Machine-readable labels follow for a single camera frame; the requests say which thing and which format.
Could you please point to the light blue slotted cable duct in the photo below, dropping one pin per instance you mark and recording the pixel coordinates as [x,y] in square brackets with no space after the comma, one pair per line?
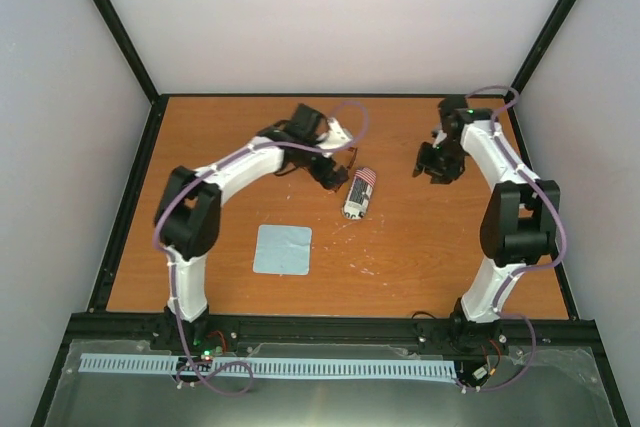
[278,368]

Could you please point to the black frame post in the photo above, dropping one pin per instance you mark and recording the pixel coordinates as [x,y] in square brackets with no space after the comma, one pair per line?
[544,40]
[126,46]

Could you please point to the right black frame post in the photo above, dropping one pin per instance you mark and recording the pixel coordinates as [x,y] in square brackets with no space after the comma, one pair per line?
[544,40]

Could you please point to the light blue cleaning cloth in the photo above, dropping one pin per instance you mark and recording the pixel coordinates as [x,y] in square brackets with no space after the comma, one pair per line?
[283,250]

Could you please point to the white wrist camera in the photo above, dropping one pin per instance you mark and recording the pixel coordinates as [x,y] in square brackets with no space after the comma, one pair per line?
[334,139]
[439,137]

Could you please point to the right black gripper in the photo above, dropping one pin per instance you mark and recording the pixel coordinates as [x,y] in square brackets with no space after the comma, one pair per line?
[443,177]

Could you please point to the left black frame post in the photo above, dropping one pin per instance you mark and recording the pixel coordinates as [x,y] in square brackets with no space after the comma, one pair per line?
[126,46]

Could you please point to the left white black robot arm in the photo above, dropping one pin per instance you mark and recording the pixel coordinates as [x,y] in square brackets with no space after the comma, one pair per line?
[188,218]

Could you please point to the flag pattern sunglasses case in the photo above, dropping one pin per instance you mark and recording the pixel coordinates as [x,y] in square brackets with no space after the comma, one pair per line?
[359,195]

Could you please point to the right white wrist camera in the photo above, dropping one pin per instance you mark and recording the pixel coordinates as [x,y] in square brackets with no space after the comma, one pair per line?
[439,137]

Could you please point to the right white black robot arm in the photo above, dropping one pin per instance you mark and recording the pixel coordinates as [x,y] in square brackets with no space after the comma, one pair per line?
[520,224]

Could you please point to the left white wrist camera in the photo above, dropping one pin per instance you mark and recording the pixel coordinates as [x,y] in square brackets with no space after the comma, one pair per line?
[334,139]

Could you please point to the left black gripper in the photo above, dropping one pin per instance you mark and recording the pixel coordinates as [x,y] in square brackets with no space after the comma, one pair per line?
[319,173]

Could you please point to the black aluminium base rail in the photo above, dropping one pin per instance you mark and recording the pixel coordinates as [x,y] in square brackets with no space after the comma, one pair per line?
[238,334]

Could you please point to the left green controller board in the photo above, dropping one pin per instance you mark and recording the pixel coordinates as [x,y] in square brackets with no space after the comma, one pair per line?
[210,354]

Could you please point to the brown sunglasses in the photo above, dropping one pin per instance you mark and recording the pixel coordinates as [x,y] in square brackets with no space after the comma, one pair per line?
[347,157]

